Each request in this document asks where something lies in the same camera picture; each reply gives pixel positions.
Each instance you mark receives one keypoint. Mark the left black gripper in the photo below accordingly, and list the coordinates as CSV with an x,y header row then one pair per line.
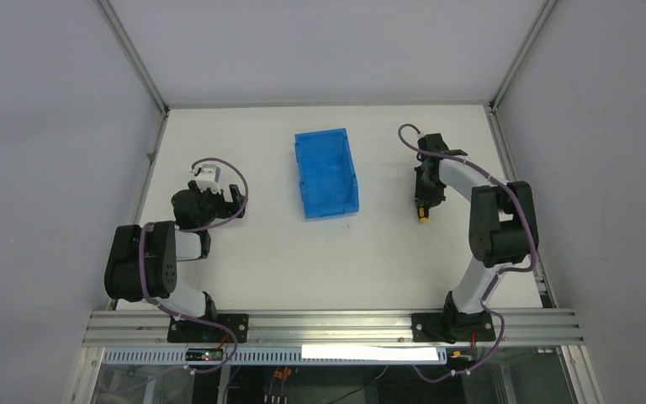
x,y
227,199

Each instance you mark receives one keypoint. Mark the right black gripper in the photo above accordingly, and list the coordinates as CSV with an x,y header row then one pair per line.
x,y
427,189

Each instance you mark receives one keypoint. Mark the yellow black handled screwdriver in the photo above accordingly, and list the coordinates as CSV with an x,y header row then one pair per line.
x,y
423,214

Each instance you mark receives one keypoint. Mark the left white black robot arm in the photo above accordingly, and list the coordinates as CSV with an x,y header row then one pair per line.
x,y
142,263

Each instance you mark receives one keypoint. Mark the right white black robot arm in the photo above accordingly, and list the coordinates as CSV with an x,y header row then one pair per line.
x,y
502,232

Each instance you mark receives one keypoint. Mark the blue plastic storage bin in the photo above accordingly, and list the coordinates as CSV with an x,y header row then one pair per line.
x,y
327,177

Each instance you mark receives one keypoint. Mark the small green circuit board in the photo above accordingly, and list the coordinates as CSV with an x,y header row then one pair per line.
x,y
204,355

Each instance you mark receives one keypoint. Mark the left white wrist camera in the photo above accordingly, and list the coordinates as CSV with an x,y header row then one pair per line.
x,y
206,178

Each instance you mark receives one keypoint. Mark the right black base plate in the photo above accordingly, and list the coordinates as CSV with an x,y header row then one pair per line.
x,y
448,327

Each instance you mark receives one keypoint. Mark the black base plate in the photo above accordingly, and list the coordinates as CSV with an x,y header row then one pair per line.
x,y
192,332
448,327

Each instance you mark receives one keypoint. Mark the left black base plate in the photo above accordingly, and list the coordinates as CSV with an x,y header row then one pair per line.
x,y
192,332

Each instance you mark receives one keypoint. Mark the perforated grey cable duct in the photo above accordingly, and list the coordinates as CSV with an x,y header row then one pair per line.
x,y
304,355

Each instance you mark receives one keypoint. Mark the aluminium mounting rail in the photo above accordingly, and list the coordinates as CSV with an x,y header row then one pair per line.
x,y
289,329

